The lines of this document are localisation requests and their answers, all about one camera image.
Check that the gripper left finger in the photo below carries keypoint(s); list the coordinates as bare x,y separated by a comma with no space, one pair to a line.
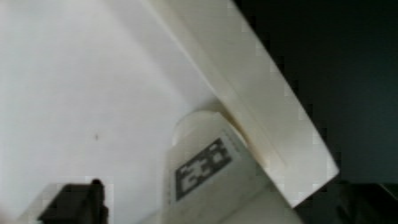
77,206

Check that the white square tabletop part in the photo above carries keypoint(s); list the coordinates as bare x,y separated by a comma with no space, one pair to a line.
114,65

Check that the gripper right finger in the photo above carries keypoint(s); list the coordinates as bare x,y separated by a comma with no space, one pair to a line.
352,203

